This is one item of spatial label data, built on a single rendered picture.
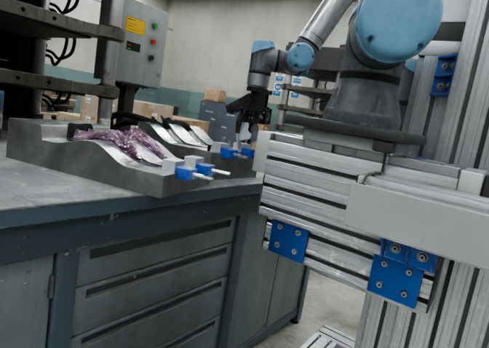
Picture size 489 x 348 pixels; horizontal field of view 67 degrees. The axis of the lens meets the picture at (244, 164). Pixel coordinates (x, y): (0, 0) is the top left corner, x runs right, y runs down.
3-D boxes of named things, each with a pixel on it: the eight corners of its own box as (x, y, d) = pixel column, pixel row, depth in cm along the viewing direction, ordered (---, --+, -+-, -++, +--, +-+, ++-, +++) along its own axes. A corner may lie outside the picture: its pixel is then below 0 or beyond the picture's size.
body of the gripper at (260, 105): (257, 124, 120) (263, 87, 119) (236, 121, 125) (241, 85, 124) (269, 126, 126) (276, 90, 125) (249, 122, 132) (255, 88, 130)
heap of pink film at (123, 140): (172, 158, 110) (175, 132, 109) (134, 162, 94) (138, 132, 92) (101, 142, 119) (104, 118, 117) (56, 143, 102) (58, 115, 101)
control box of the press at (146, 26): (140, 276, 215) (174, 12, 194) (90, 291, 190) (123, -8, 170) (117, 262, 228) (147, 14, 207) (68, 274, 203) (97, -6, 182)
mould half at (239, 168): (255, 177, 136) (262, 140, 134) (207, 180, 115) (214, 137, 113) (165, 151, 165) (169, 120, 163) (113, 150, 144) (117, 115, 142)
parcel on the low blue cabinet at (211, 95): (225, 103, 864) (228, 91, 860) (217, 102, 836) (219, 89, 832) (211, 101, 886) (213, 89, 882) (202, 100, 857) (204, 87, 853)
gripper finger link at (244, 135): (244, 149, 121) (252, 122, 121) (231, 146, 124) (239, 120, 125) (249, 151, 123) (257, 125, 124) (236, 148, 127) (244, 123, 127)
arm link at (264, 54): (280, 41, 119) (253, 36, 118) (274, 76, 120) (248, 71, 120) (276, 45, 127) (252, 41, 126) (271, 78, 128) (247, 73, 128)
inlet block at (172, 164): (215, 188, 93) (219, 167, 92) (207, 191, 88) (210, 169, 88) (170, 178, 97) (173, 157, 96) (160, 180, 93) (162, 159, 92)
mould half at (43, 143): (209, 184, 110) (215, 148, 109) (161, 199, 86) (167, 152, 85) (77, 152, 127) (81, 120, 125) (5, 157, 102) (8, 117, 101)
